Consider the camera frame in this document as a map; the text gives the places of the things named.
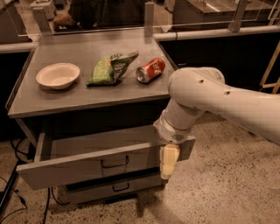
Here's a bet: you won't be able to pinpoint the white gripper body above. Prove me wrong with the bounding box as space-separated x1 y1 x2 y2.
153 116 190 144

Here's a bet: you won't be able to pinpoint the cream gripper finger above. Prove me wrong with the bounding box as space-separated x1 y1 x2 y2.
159 144 180 179

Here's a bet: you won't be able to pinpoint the grey top drawer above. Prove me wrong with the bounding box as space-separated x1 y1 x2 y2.
16 124 197 191

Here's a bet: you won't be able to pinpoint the grey drawer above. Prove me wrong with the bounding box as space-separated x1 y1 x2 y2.
16 124 197 191
66 172 168 204

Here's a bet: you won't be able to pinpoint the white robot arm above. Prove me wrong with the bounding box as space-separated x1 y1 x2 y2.
154 67 280 180

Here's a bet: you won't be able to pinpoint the grey drawer cabinet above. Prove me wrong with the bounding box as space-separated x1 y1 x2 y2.
5 27 179 208

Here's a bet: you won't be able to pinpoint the grey bottom drawer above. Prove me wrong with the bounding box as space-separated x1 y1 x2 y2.
66 172 168 204

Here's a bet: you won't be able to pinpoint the red soda can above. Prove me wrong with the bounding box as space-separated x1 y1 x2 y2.
136 58 165 83

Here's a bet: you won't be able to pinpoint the green chip bag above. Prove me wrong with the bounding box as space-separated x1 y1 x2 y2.
87 51 139 86

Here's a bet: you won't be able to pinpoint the grey metal counter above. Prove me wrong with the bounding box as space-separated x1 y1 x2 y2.
172 0 273 31

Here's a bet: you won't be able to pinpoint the white paper bowl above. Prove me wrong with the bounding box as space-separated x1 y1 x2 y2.
36 63 81 90

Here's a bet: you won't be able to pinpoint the person in dark clothes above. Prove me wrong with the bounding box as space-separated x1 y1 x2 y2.
53 0 146 31

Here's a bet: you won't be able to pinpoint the black tripod leg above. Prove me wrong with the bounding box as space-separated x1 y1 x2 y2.
0 163 18 214

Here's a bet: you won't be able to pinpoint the white railing bar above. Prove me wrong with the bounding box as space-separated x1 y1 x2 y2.
0 25 280 53

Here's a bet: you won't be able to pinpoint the black floor cables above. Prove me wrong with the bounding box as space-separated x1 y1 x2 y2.
0 138 69 224

